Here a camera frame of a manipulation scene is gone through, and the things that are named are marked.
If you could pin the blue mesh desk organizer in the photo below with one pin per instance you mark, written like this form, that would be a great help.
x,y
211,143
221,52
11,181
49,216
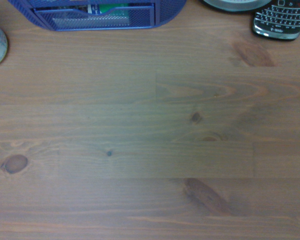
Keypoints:
x,y
165,15

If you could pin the green and white packet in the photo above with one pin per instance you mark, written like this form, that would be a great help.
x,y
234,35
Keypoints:
x,y
107,9

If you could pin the round silver-rimmed white object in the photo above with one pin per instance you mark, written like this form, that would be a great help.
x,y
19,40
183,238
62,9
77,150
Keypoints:
x,y
236,6

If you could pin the black keypad mobile phone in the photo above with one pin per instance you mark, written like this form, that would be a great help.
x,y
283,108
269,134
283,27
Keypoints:
x,y
280,21

